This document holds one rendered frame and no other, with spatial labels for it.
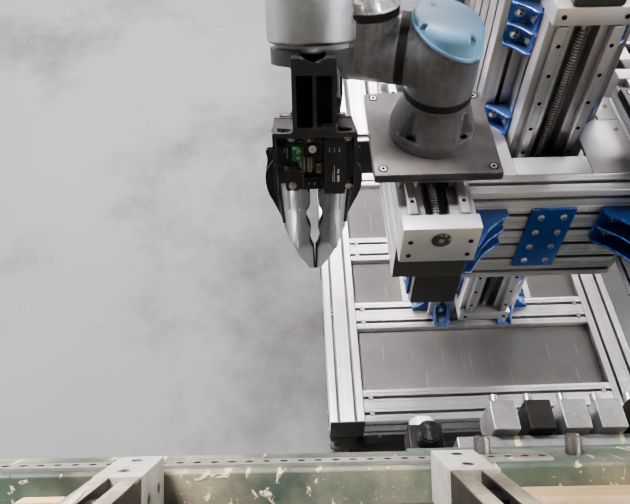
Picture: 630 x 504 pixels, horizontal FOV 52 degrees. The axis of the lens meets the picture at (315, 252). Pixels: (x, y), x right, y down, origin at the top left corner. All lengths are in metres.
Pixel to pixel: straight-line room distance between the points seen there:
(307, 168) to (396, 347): 1.36
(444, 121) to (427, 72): 0.10
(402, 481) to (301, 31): 0.66
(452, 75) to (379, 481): 0.62
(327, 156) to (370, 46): 0.53
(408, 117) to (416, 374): 0.90
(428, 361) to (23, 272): 1.43
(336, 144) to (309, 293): 1.70
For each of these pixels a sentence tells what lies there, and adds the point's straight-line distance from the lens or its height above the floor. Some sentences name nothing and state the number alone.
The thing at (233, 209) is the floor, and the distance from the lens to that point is 2.48.
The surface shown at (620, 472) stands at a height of 0.90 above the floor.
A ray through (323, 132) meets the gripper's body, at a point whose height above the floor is 1.47.
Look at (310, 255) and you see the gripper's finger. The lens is 0.64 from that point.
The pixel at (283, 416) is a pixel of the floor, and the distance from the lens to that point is 2.01.
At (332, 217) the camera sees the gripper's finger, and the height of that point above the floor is 1.37.
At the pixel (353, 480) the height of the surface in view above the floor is 0.90.
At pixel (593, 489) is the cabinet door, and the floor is 0.91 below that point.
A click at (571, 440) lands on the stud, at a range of 1.10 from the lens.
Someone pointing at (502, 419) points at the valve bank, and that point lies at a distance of 1.21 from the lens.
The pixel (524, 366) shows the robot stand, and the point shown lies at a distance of 1.93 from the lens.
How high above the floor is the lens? 1.83
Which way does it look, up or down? 51 degrees down
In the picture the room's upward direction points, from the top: straight up
